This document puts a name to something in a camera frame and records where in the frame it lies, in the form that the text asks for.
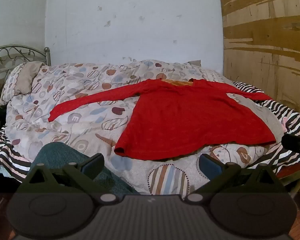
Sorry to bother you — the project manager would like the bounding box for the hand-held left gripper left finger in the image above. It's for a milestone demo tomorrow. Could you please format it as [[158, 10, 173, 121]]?
[[16, 153, 121, 203]]

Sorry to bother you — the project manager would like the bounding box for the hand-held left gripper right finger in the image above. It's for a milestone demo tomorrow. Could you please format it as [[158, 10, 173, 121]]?
[[187, 153, 288, 203]]

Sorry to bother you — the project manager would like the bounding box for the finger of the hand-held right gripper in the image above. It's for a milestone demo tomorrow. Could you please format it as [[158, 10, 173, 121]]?
[[281, 134, 300, 156]]

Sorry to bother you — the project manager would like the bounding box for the red long-sleeved shirt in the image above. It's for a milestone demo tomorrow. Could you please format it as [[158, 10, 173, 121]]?
[[48, 78, 277, 161]]

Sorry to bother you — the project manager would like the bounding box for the black white striped bed sheet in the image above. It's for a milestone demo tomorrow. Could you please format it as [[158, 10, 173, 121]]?
[[0, 81, 300, 180]]

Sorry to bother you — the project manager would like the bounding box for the person's leg in teal pants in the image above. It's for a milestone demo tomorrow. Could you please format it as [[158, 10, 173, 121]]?
[[30, 142, 140, 195]]

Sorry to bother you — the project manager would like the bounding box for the grey cloth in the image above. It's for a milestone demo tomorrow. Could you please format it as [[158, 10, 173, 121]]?
[[236, 97, 287, 133]]

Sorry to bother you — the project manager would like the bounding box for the patterned grey quilt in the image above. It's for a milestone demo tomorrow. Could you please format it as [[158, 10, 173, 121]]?
[[5, 59, 278, 195]]

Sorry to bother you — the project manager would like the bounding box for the plywood panel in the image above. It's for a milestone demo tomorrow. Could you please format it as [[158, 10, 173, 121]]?
[[217, 0, 300, 120]]

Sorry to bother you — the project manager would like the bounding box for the patterned pillow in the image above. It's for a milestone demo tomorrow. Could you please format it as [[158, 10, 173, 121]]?
[[0, 61, 46, 105]]

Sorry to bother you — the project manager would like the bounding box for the metal bed headboard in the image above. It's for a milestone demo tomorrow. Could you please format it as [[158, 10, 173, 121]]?
[[0, 45, 52, 103]]

